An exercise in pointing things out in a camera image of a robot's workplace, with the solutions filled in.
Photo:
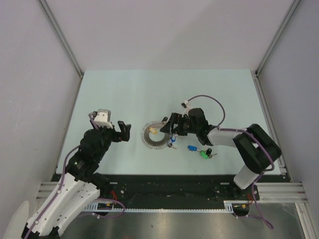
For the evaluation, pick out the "silver disc keyring organiser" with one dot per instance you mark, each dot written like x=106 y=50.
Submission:
x=154 y=141

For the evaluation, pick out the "white slotted cable duct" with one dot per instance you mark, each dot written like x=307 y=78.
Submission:
x=93 y=208

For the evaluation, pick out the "green key tag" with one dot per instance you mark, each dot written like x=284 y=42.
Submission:
x=203 y=154

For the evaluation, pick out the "aluminium frame post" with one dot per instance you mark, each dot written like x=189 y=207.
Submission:
x=51 y=19
x=295 y=4

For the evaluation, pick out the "aluminium frame left post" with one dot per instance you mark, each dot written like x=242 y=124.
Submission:
x=51 y=19

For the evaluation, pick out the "yellow key tag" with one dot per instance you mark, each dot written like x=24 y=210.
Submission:
x=153 y=130

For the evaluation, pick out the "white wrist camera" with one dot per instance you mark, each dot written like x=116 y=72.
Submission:
x=100 y=118
x=185 y=104

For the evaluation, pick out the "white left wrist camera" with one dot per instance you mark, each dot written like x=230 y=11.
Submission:
x=100 y=118

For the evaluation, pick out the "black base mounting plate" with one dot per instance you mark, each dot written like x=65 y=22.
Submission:
x=176 y=191

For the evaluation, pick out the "black key tag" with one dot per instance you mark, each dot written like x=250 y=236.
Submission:
x=208 y=151

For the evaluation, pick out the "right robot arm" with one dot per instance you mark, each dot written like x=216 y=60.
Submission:
x=257 y=149

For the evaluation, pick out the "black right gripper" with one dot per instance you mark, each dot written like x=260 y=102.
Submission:
x=176 y=118

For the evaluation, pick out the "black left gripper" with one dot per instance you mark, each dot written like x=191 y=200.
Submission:
x=123 y=135

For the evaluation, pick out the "aluminium frame right post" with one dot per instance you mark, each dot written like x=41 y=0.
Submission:
x=295 y=4

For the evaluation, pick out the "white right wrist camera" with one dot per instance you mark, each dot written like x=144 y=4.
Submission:
x=185 y=104

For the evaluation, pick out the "blue tag with silver key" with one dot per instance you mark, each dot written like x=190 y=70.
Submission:
x=172 y=138

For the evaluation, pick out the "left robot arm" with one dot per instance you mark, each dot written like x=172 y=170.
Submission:
x=80 y=183

